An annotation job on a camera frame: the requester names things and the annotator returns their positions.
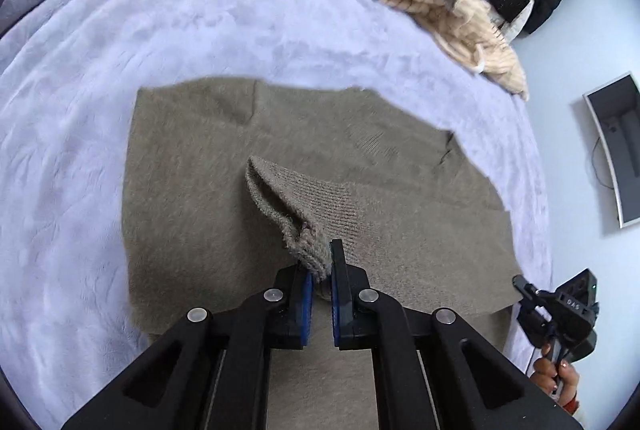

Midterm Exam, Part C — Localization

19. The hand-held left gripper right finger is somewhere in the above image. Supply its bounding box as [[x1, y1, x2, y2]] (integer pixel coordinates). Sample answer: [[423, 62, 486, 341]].
[[330, 239, 584, 430]]

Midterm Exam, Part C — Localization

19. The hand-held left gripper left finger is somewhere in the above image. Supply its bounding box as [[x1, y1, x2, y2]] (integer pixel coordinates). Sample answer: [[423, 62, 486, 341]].
[[62, 264, 315, 430]]

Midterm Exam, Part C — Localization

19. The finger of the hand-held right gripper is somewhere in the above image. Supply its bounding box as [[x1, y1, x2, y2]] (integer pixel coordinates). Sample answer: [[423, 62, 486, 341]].
[[516, 302, 557, 350], [512, 275, 553, 302]]

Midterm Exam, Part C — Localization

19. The taupe knit sweater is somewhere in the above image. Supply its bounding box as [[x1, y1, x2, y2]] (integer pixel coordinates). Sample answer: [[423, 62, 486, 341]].
[[121, 77, 522, 430]]

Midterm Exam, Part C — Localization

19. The person's right hand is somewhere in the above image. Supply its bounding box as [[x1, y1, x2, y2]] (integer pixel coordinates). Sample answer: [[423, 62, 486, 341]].
[[529, 343, 582, 411]]

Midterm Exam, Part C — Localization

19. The cream striped garment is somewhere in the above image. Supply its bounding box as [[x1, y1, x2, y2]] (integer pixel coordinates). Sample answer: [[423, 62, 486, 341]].
[[356, 0, 531, 102]]

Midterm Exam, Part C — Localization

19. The white fleece garment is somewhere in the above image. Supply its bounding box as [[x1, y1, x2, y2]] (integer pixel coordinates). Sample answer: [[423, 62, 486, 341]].
[[457, 0, 537, 42]]

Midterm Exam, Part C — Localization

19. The lavender plush blanket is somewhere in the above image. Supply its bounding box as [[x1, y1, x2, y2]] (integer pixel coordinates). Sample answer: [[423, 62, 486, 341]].
[[0, 0, 553, 430]]

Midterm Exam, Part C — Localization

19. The black screen cable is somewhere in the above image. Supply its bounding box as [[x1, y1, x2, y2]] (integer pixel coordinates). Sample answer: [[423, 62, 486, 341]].
[[592, 136, 617, 189]]

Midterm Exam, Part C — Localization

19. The white framed wall screen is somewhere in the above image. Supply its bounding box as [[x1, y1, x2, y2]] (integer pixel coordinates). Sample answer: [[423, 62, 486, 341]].
[[582, 71, 640, 230]]

